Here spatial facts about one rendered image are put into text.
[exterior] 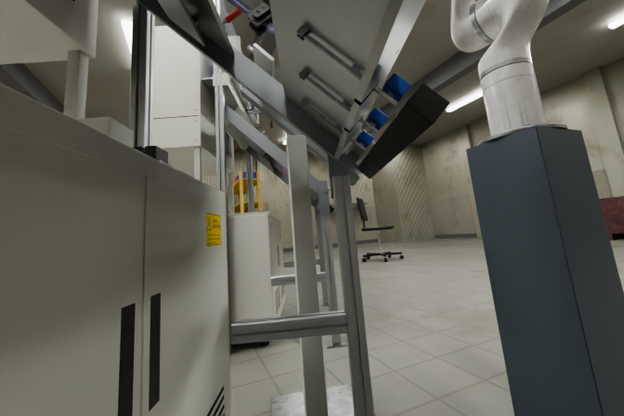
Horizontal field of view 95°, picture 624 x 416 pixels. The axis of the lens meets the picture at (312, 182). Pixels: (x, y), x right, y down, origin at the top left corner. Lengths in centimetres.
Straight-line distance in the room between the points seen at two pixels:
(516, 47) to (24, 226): 96
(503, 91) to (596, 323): 54
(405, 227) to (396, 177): 168
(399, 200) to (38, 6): 960
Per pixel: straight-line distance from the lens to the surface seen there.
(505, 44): 95
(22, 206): 27
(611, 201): 678
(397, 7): 28
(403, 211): 997
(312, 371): 95
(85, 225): 31
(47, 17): 90
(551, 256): 80
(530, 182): 80
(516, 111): 88
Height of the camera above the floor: 51
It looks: 10 degrees up
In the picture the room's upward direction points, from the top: 5 degrees counter-clockwise
